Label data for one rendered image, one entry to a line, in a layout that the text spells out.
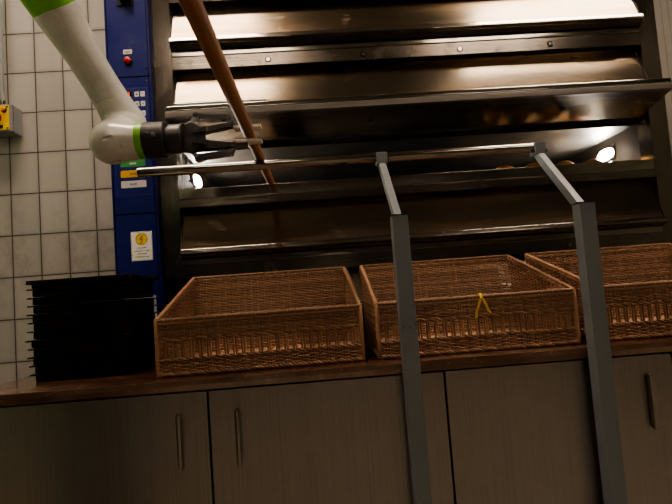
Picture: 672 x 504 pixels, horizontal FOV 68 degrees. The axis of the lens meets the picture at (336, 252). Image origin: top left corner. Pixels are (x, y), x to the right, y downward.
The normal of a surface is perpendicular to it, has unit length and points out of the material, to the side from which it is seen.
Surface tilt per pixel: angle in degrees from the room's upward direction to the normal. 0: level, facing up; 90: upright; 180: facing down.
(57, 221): 90
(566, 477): 90
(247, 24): 70
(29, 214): 90
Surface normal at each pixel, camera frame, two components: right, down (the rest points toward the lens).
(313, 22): 0.01, -0.40
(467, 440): 0.04, -0.07
